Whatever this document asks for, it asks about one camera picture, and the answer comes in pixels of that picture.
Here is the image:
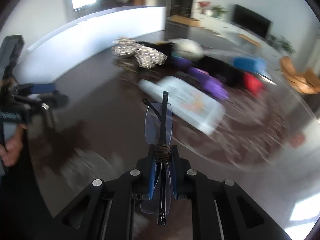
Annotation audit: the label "black flat television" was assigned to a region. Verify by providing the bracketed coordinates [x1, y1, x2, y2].
[231, 4, 271, 38]

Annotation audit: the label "person's left hand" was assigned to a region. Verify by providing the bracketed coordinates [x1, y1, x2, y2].
[1, 125, 27, 167]

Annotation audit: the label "green potted plant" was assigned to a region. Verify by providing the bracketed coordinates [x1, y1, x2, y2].
[267, 34, 296, 56]
[212, 5, 228, 18]

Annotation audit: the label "wooden bench black legs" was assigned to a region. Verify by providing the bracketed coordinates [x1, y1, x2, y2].
[238, 34, 261, 48]

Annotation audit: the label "green potted plant left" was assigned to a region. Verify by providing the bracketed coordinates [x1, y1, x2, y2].
[212, 5, 228, 18]

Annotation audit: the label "green potted plant right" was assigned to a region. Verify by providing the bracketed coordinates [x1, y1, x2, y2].
[267, 34, 296, 56]

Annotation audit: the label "black fuzzy cloth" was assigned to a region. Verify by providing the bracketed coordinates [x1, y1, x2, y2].
[196, 56, 244, 88]

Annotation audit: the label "clear rimless black-arm glasses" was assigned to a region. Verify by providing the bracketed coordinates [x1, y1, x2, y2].
[142, 92, 171, 226]

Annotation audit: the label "white tv cabinet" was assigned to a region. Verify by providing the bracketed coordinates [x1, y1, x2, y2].
[193, 12, 277, 53]

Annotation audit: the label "purple mermaid toy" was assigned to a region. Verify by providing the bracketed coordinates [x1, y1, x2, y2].
[171, 56, 229, 100]

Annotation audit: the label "cardboard box on floor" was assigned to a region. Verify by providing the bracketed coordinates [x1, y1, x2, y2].
[170, 15, 201, 27]

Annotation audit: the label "clear amber hair claw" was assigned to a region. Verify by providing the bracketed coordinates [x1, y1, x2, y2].
[114, 57, 142, 82]

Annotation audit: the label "red flowers white vase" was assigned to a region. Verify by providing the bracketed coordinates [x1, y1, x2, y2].
[197, 0, 211, 14]

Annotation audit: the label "sequin bow hair clip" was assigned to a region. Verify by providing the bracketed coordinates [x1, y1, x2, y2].
[113, 37, 167, 69]

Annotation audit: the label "red foil pouch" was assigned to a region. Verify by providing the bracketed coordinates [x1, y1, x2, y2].
[243, 72, 264, 96]

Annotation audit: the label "blue cardboard box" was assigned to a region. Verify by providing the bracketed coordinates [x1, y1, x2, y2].
[233, 57, 266, 74]

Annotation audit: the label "white plush toy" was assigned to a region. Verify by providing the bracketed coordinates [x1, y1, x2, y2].
[170, 38, 203, 61]

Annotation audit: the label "white 377 lotion bottle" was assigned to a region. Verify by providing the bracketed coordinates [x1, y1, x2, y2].
[138, 76, 225, 135]

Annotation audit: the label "orange lounge chair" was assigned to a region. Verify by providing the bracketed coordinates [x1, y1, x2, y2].
[280, 56, 319, 95]

